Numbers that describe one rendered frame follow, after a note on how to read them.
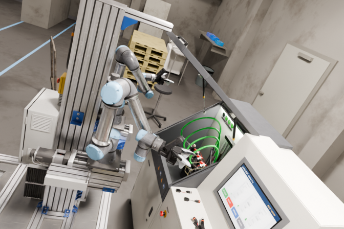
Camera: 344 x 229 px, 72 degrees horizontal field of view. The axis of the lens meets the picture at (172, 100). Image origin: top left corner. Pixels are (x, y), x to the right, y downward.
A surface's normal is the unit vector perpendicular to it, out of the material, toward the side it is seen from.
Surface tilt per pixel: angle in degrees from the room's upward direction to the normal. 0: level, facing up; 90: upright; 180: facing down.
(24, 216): 0
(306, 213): 76
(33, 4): 90
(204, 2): 90
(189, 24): 90
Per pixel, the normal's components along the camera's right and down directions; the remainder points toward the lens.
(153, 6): 0.19, 0.22
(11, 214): 0.34, -0.85
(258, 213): -0.80, -0.40
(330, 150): 0.11, 0.46
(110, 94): -0.26, 0.19
